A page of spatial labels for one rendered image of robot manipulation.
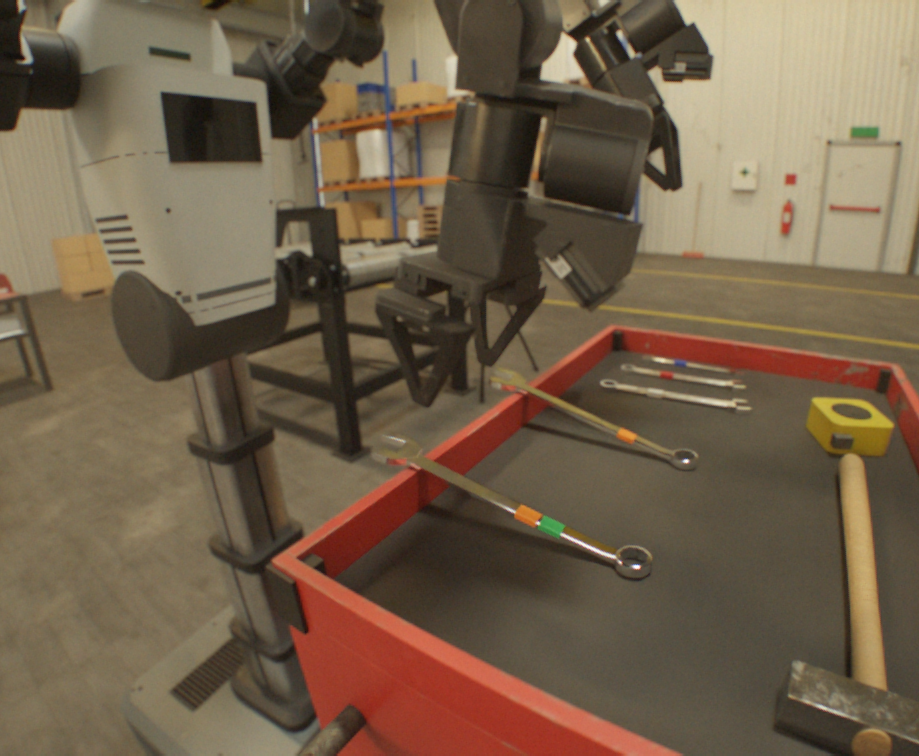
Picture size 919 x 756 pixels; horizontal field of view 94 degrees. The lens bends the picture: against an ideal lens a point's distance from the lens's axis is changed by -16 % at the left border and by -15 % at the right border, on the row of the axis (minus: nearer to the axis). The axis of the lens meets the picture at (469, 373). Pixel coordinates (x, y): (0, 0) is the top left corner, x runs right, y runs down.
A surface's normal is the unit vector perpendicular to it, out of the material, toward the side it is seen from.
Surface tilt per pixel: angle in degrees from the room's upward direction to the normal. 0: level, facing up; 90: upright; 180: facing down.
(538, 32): 104
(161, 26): 90
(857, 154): 90
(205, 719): 0
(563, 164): 99
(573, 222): 90
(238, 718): 0
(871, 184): 90
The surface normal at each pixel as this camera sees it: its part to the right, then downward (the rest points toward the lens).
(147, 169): 0.48, 0.29
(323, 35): -0.46, 0.32
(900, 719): -0.04, -0.94
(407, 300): 0.15, -0.89
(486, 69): -0.31, 0.55
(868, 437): -0.24, 0.34
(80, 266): 0.79, 0.18
